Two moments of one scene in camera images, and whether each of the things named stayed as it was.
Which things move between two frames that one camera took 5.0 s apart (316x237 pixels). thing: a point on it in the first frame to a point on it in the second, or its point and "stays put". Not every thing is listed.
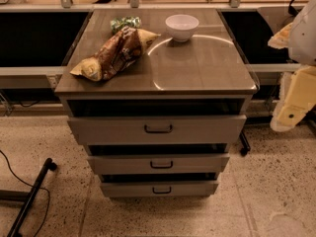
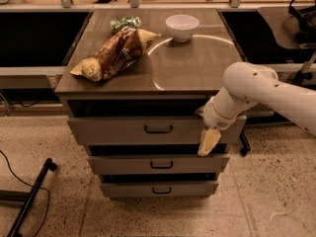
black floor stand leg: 28,197 stays put
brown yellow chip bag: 119,52 stays put
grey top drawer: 156,129 stays put
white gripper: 304,37 to 215,118
